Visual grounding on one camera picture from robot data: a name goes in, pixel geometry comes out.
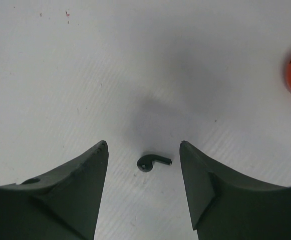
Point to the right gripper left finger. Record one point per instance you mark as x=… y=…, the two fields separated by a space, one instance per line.
x=61 y=204

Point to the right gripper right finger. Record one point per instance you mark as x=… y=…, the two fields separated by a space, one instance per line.
x=226 y=204

